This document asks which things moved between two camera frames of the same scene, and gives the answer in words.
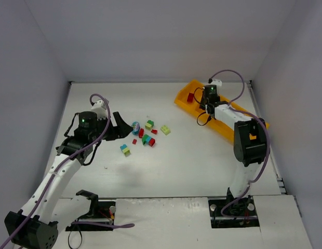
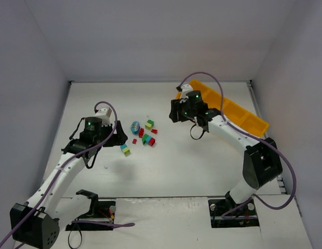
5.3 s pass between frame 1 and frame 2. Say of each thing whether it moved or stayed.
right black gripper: moved
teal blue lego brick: stayed
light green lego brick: stayed
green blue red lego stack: stayed
